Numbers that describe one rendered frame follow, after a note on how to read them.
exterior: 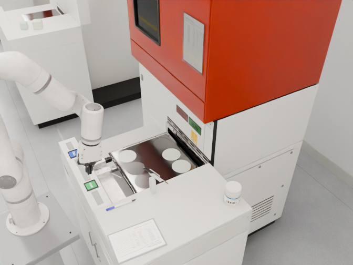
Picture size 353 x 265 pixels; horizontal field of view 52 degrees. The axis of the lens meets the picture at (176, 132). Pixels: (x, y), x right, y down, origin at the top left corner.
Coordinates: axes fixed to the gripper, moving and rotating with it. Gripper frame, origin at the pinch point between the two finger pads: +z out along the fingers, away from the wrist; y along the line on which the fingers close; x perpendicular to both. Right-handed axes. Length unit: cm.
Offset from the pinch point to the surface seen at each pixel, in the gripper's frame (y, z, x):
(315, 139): -221, 48, -33
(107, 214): -3.7, 14.6, 15.4
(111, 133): -81, 97, -155
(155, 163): -40.4, 13.5, -9.3
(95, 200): -2.3, 15.8, 4.3
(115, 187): -16.5, 20.5, -5.2
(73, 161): -1.6, 15.5, -25.5
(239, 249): -62, 31, 45
